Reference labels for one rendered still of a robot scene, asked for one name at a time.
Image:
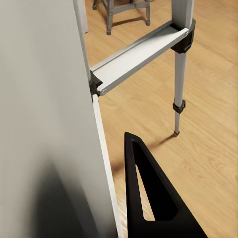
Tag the camera tripod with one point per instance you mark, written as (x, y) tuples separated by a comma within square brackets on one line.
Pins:
[(55, 174)]

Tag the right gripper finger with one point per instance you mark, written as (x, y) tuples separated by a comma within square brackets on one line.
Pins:
[(173, 219)]

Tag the taboret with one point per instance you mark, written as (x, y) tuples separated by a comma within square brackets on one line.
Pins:
[(111, 10)]

